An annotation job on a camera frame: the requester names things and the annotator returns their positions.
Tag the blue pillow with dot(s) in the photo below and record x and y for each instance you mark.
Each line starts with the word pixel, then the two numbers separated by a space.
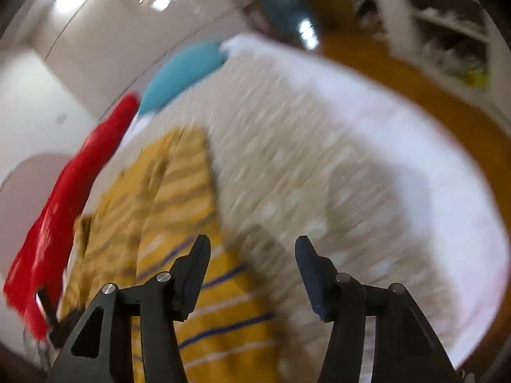
pixel 179 72

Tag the beige dotted quilt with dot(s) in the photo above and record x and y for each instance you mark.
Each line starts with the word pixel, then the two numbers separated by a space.
pixel 299 159

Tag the yellow striped shirt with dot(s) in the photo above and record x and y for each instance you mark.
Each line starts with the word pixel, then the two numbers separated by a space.
pixel 179 191

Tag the dark teal door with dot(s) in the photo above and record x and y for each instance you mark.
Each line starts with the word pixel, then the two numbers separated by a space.
pixel 279 12

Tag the white bed sheet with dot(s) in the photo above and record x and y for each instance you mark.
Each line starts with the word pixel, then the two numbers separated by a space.
pixel 419 147

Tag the long red pillow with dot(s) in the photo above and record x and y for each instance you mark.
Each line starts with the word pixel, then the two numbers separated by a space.
pixel 60 207

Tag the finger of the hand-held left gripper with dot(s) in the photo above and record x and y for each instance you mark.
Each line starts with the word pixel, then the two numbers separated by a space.
pixel 60 327

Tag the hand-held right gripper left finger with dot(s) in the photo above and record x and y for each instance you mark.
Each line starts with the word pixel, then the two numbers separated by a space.
pixel 197 271

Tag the white wardrobe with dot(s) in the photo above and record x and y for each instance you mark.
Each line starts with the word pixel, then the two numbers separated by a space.
pixel 119 28

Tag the white shelf unit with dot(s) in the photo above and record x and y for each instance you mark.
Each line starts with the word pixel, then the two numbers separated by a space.
pixel 399 20

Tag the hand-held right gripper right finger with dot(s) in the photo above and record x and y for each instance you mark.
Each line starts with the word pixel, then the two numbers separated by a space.
pixel 309 271

